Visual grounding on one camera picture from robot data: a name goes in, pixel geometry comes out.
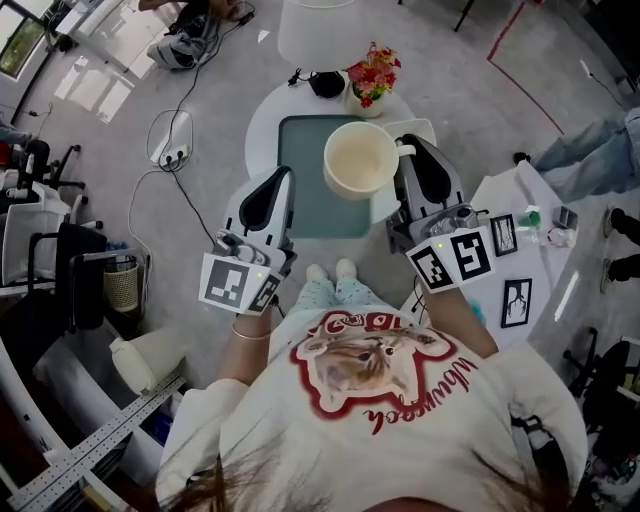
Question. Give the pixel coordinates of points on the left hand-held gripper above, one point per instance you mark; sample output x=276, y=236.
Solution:
x=225, y=282

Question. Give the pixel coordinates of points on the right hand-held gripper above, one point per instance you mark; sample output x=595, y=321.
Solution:
x=450, y=260

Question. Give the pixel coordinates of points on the green rectangular tray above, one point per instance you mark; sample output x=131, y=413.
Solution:
x=320, y=215

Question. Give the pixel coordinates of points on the cream ceramic mug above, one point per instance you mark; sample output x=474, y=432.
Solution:
x=355, y=160

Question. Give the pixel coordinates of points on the person's left forearm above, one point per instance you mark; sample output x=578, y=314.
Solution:
x=245, y=360

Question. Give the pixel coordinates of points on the person's right forearm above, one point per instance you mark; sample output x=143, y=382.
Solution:
x=457, y=325

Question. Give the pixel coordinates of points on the green plastic cup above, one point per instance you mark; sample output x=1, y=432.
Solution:
x=530, y=218

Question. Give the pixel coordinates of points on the white rectangular dish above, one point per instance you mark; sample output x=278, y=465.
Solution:
x=422, y=130

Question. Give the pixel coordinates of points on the person's white slipper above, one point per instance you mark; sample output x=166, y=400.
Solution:
x=317, y=272
x=346, y=268

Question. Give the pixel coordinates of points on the round white table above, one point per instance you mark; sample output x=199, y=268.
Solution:
x=262, y=130

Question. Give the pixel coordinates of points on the person's star print trousers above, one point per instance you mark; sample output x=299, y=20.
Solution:
x=320, y=295

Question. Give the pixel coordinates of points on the flower pot with red flowers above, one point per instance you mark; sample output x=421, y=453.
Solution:
x=365, y=100

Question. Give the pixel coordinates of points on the white power strip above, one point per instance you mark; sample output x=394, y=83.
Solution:
x=174, y=155

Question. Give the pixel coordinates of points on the clear plastic bottle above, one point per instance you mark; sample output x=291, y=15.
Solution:
x=555, y=237

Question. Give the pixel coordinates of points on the silver metal box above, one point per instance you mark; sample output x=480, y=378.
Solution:
x=565, y=217

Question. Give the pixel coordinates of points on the white side cabinet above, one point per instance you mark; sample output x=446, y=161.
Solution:
x=540, y=280

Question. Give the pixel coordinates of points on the wicker waste basket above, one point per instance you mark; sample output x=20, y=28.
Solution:
x=121, y=285

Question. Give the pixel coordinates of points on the cream padded cushion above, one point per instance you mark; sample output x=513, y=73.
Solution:
x=145, y=357

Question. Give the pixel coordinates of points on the black armchair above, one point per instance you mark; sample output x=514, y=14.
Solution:
x=80, y=280

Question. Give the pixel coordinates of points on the white shade table lamp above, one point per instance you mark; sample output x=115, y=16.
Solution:
x=315, y=30

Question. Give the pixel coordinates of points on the grey backpack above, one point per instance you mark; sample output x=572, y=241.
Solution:
x=180, y=47

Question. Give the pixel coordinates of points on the person's white printed shirt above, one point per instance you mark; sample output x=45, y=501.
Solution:
x=280, y=425

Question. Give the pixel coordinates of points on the black office chair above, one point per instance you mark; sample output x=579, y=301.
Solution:
x=42, y=155

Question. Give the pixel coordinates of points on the white mesh chair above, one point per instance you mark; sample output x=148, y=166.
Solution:
x=30, y=235

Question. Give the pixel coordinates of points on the white desk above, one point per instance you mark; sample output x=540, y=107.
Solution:
x=100, y=25

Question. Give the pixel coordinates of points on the white curved shelf unit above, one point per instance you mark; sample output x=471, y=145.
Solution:
x=75, y=400

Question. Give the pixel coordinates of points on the black swivel chair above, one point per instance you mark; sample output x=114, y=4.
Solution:
x=615, y=365

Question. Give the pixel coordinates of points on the large window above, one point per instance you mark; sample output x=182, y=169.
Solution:
x=22, y=40

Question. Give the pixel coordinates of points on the black picture frame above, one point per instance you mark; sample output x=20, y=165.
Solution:
x=503, y=235
x=516, y=303

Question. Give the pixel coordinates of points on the perforated metal rail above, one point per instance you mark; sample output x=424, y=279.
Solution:
x=100, y=440

